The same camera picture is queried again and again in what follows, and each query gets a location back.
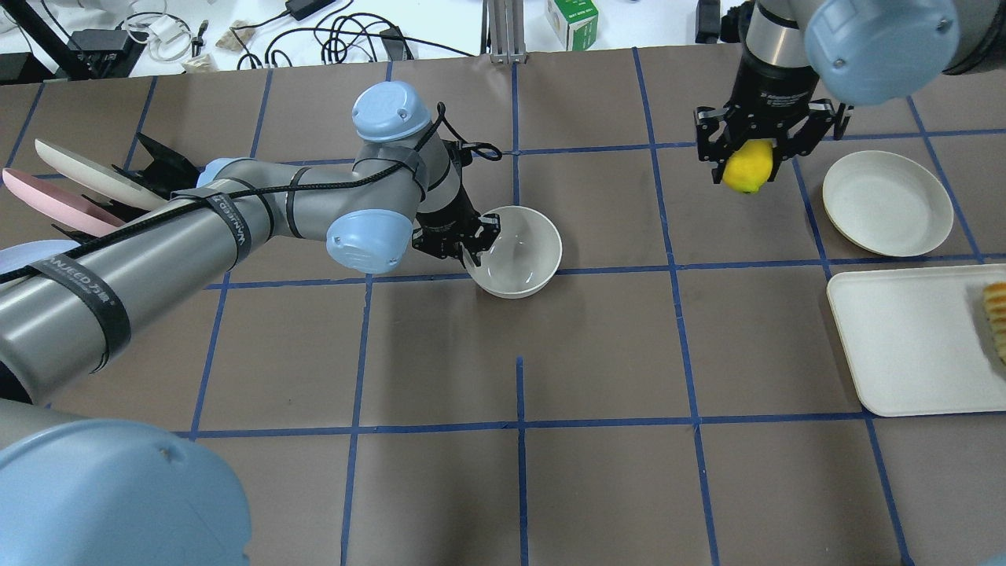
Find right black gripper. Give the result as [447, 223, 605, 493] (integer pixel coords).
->
[694, 60, 854, 184]

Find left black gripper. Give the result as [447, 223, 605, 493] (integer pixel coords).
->
[412, 189, 501, 267]

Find yellow lemon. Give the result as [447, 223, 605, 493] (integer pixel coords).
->
[722, 139, 775, 194]

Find beige ceramic bowl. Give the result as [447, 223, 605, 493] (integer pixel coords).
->
[462, 205, 564, 300]

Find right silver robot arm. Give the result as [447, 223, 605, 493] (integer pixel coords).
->
[694, 1, 1005, 184]

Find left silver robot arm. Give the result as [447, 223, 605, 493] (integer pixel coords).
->
[2, 80, 501, 565]

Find white plate on table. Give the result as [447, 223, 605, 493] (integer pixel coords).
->
[822, 150, 955, 257]

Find green white cardboard box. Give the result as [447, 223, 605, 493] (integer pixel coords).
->
[544, 1, 600, 51]

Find white rectangular tray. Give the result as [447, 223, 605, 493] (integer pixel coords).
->
[826, 264, 1005, 417]

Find bread loaf slice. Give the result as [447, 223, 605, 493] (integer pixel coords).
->
[982, 281, 1005, 363]

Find black dish rack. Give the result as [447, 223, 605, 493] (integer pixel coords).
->
[89, 133, 199, 222]

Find cream plate in rack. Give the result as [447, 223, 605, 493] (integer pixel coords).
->
[35, 138, 167, 211]

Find pink plate in rack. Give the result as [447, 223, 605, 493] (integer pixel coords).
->
[2, 168, 126, 237]

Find black power adapter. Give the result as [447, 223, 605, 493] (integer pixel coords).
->
[66, 29, 146, 79]

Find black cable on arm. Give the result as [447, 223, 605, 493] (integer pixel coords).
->
[0, 102, 504, 285]

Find aluminium frame post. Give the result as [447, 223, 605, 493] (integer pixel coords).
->
[481, 1, 527, 64]

